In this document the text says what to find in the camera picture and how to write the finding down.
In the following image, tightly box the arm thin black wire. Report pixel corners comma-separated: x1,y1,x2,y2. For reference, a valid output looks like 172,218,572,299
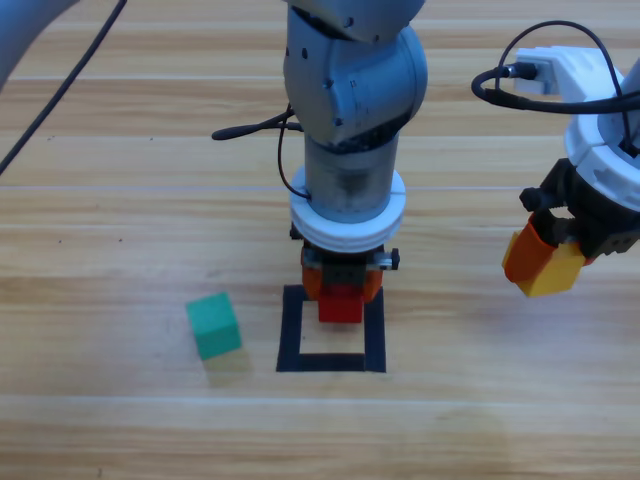
498,19,640,156
276,102,314,204

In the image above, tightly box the green wooden cube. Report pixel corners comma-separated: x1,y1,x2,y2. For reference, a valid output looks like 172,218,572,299
185,292,244,362

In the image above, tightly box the red wooden cube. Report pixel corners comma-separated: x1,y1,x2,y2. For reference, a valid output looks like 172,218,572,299
318,285,365,324

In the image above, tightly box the yellow wooden cube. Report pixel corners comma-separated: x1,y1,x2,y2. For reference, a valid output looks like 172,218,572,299
517,242,587,299

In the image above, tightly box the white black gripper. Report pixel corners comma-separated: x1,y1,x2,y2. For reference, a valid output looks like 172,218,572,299
502,46,640,297
288,166,406,304

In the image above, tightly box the black tape square outline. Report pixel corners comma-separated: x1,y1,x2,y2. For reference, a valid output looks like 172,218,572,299
275,284,387,375

